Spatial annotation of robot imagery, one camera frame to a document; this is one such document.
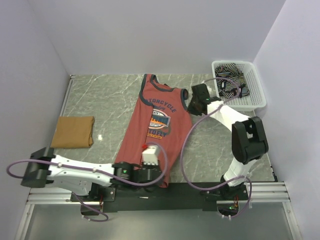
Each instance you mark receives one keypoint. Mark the rust red tank top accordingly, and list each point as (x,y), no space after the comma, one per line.
(160,115)

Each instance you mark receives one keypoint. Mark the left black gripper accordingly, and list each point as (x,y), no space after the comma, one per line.
(153,166)

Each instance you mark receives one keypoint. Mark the tan ribbed tank top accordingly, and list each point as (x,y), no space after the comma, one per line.
(73,132)

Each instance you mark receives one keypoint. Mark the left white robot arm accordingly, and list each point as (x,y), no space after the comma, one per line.
(85,179)

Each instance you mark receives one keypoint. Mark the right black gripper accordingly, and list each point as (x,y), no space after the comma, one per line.
(191,110)

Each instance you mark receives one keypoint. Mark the white plastic laundry basket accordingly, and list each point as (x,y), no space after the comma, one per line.
(256,99)

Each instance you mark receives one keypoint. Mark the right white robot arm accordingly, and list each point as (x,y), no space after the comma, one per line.
(248,139)

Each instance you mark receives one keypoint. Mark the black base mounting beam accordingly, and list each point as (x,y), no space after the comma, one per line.
(177,196)

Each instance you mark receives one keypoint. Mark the striped multicolour tank top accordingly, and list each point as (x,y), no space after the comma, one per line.
(231,81)

